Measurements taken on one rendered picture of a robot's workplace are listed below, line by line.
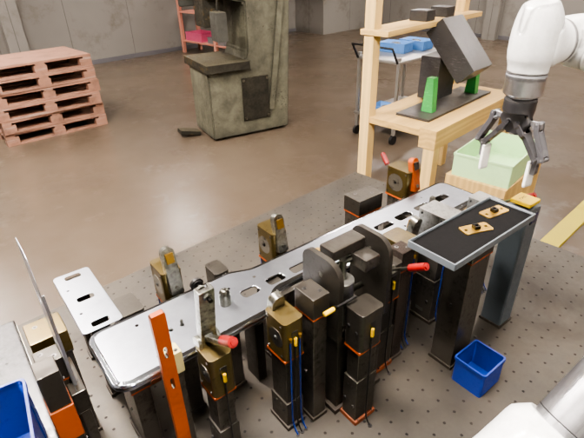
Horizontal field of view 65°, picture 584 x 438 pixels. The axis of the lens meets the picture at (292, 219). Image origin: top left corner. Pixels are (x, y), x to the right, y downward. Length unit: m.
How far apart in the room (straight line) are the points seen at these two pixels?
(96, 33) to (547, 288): 9.27
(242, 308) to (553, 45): 0.95
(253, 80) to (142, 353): 4.31
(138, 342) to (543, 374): 1.15
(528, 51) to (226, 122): 4.27
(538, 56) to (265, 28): 4.20
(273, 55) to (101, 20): 5.48
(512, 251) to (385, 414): 0.61
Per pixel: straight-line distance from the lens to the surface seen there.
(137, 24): 10.49
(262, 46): 5.21
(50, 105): 6.00
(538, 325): 1.78
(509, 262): 1.57
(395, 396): 1.43
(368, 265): 1.12
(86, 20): 10.09
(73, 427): 0.99
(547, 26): 1.21
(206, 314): 1.00
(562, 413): 0.78
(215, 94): 5.09
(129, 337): 1.22
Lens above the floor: 1.80
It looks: 30 degrees down
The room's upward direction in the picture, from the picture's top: 2 degrees counter-clockwise
